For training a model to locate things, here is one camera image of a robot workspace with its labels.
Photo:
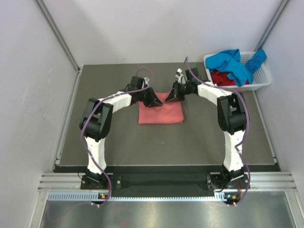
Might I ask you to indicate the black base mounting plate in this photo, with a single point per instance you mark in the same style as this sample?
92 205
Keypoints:
166 181

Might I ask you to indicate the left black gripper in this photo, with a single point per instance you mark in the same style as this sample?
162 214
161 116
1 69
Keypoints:
156 101

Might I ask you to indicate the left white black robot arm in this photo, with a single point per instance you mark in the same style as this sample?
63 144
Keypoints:
96 122

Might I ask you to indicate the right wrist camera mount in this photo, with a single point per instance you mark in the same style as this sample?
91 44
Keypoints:
182 79

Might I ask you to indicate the slotted cable duct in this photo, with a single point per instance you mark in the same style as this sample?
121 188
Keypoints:
99 197

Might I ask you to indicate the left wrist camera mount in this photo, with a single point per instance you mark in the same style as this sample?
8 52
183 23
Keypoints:
146 79

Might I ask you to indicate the red t shirt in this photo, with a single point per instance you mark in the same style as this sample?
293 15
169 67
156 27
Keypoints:
230 78

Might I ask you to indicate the blue t shirt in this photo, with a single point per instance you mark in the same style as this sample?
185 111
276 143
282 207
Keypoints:
237 65

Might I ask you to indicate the white plastic basket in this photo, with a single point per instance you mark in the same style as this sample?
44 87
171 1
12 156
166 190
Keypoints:
237 78

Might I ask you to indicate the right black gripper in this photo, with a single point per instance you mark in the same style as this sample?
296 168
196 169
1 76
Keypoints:
175 95

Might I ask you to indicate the aluminium corner post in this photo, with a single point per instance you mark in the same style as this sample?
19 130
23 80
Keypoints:
55 30
272 23

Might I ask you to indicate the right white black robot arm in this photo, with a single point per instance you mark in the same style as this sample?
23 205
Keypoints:
232 120

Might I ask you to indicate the aluminium frame rail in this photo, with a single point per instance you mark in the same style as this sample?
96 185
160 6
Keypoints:
260 181

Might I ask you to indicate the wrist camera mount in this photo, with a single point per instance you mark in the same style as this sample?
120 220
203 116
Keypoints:
182 79
146 79

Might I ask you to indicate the pink t shirt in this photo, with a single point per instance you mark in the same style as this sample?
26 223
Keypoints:
168 113

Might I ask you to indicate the right aluminium corner post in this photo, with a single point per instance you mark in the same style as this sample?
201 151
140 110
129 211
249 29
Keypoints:
272 23

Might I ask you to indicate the left aluminium corner post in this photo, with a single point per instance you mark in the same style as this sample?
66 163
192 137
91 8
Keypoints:
55 30

